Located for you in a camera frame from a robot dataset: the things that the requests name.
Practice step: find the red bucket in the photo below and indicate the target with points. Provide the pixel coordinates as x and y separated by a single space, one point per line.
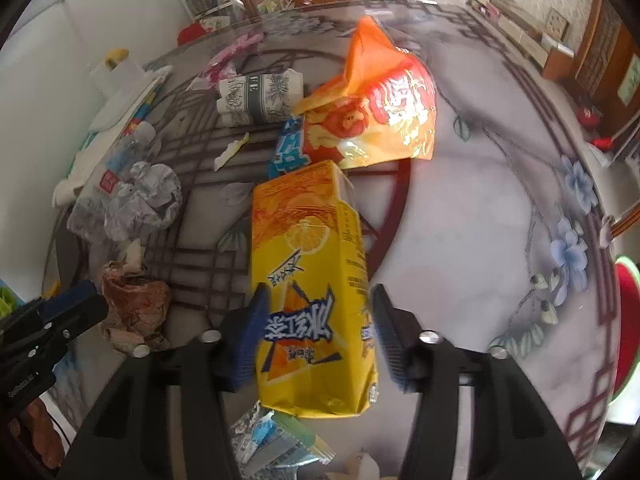
587 116

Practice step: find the orange snack bag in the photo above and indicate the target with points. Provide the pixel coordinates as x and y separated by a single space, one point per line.
380 115

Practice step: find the red broom with dustpan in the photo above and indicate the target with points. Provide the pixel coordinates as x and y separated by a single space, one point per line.
602 144

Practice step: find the brown paper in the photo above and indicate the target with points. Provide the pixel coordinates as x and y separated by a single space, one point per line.
135 305

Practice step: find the red bag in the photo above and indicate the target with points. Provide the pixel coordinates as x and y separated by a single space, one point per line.
192 34

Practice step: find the crumpled printed paper cup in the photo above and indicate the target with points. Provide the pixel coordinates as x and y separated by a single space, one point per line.
260 100

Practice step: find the crushed clear plastic bottle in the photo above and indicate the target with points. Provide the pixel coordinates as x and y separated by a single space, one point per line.
97 197

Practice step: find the white printed paper bag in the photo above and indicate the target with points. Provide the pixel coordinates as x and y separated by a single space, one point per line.
216 22

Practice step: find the wooden television cabinet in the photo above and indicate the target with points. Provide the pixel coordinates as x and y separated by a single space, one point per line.
525 35

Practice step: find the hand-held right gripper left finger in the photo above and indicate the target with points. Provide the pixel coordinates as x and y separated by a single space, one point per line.
245 345

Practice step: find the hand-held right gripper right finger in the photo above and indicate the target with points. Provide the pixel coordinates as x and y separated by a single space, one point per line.
390 340

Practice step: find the small white paper scrap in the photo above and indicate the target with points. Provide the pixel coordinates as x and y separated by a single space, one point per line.
227 155

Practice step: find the blue snack wrapper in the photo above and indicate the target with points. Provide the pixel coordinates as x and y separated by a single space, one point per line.
290 152

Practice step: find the bamboo painted wall panel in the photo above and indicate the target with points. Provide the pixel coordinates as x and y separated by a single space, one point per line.
631 82

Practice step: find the white foam stand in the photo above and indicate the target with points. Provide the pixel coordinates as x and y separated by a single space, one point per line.
120 95

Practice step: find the yellow juice carton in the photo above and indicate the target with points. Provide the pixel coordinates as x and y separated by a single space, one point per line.
310 260

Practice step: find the pink foil wrapper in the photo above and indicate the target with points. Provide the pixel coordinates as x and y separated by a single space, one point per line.
227 57

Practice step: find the carved wooden dining chair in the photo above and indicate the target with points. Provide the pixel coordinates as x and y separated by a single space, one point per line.
627 217

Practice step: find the red round green-rimmed stool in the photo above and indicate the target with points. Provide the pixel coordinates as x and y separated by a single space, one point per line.
629 325

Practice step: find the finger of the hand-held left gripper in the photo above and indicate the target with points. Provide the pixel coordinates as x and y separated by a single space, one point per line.
75 296
70 327

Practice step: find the framed star picture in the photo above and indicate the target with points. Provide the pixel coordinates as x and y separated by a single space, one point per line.
556 24

